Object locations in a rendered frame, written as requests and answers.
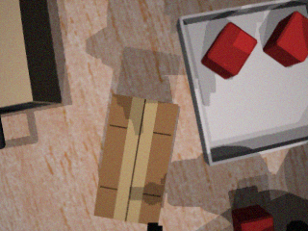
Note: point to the brown cardboard box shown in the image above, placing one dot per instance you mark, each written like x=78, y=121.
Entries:
x=135, y=159

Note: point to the red block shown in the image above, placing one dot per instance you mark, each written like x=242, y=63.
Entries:
x=229, y=51
x=288, y=44
x=252, y=218

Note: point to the grey open-top tray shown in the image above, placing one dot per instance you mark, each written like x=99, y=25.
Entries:
x=262, y=109

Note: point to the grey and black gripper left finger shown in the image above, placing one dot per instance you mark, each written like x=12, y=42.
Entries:
x=153, y=226

